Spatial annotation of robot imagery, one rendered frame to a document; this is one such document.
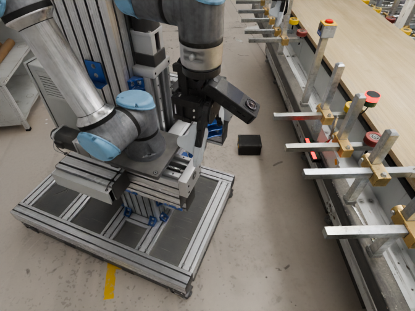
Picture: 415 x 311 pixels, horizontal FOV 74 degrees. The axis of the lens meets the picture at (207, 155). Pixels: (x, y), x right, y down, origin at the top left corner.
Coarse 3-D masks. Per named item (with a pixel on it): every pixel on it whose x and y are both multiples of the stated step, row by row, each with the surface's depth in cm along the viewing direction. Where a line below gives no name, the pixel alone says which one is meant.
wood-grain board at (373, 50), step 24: (312, 0) 269; (336, 0) 269; (360, 0) 269; (312, 24) 225; (360, 24) 225; (384, 24) 225; (336, 48) 193; (360, 48) 193; (384, 48) 193; (408, 48) 193; (360, 72) 170; (384, 72) 170; (408, 72) 170; (384, 96) 151; (408, 96) 151; (384, 120) 136; (408, 120) 136; (408, 144) 124
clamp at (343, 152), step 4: (336, 132) 135; (336, 136) 132; (332, 140) 136; (336, 140) 132; (340, 140) 130; (344, 140) 130; (340, 144) 128; (344, 144) 128; (348, 144) 128; (340, 148) 128; (344, 148) 127; (352, 148) 127; (340, 152) 129; (344, 152) 127; (348, 152) 127; (352, 152) 127; (340, 156) 129; (344, 156) 129; (348, 156) 129
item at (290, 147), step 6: (288, 144) 130; (294, 144) 130; (300, 144) 130; (306, 144) 130; (312, 144) 130; (318, 144) 130; (324, 144) 130; (330, 144) 130; (336, 144) 130; (354, 144) 130; (360, 144) 130; (288, 150) 130; (294, 150) 130; (300, 150) 130; (306, 150) 130; (312, 150) 130; (318, 150) 130; (324, 150) 130; (330, 150) 130; (336, 150) 130; (354, 150) 131; (360, 150) 131; (366, 150) 131
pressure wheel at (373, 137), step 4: (368, 132) 129; (372, 132) 129; (376, 132) 129; (364, 136) 129; (368, 136) 127; (372, 136) 127; (376, 136) 126; (380, 136) 127; (364, 140) 128; (368, 140) 126; (372, 140) 125; (376, 140) 125; (368, 144) 127; (372, 144) 126; (364, 152) 134
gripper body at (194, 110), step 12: (180, 60) 51; (180, 72) 50; (192, 72) 47; (204, 72) 47; (216, 72) 48; (180, 84) 54; (192, 84) 52; (204, 84) 51; (180, 96) 54; (192, 96) 53; (204, 96) 52; (180, 108) 55; (192, 108) 53; (204, 108) 52; (216, 108) 55; (192, 120) 56
